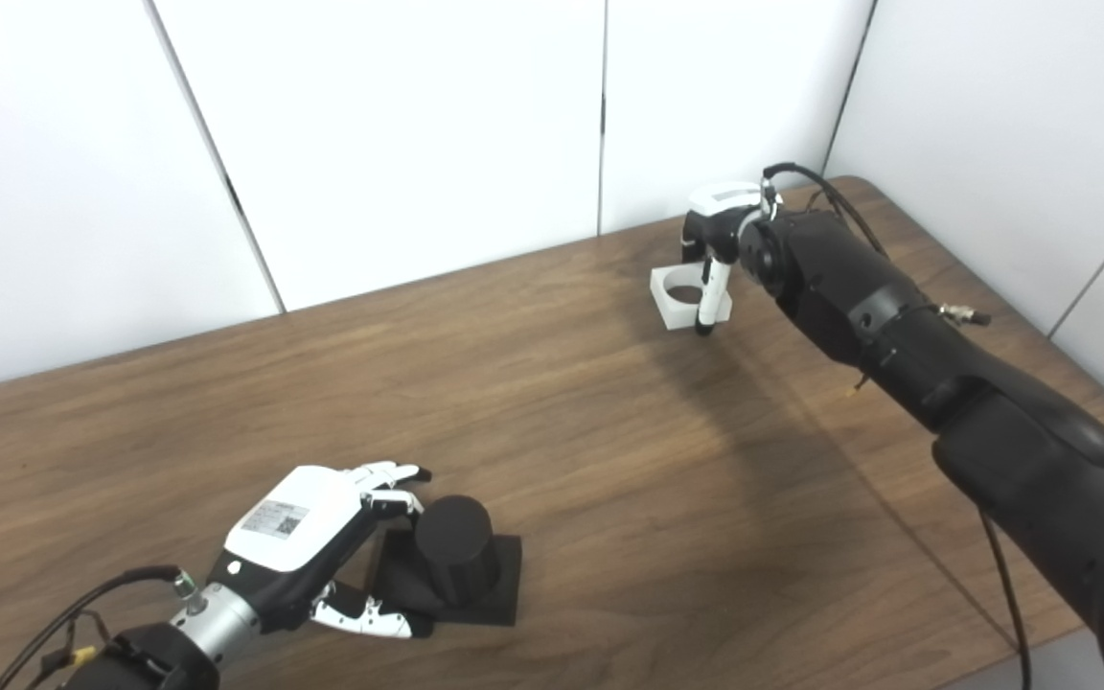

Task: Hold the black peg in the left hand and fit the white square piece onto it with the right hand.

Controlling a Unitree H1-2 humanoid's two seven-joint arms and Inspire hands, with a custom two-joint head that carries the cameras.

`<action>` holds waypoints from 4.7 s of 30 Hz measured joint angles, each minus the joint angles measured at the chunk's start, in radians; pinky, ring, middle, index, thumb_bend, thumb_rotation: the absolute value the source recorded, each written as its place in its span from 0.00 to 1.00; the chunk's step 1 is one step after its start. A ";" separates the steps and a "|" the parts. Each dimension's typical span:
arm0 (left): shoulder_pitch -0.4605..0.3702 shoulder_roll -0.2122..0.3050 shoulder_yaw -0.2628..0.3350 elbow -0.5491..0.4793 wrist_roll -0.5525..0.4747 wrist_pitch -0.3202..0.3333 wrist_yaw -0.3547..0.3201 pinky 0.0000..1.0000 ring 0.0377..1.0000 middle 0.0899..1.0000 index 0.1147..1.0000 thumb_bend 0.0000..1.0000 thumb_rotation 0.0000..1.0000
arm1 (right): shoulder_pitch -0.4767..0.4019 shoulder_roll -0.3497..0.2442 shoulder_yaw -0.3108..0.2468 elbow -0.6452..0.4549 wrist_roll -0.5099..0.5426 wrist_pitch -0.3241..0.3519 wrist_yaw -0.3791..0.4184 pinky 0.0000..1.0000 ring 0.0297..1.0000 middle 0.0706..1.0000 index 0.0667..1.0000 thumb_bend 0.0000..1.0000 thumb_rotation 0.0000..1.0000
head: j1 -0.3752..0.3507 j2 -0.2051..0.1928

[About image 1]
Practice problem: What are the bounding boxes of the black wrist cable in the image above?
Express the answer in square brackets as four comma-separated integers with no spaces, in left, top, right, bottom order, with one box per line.
[0,565,198,690]
[761,163,1032,690]

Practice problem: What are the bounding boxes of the white square piece with hole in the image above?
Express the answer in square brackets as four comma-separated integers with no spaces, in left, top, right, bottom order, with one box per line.
[650,261,734,333]

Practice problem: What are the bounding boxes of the black peg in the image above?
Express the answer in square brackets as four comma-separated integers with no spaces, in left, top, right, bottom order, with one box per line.
[360,494,523,628]

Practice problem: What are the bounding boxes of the white and black left hand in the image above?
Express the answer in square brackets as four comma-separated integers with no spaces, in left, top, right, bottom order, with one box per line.
[207,461,434,640]

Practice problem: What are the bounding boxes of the white and black right hand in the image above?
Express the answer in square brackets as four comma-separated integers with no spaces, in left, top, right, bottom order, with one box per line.
[681,181,773,338]

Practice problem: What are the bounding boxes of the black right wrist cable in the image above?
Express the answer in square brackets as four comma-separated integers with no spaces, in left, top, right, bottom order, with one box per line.
[761,163,1032,690]

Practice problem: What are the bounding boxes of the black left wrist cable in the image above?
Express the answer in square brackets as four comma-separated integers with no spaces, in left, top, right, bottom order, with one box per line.
[0,565,198,690]

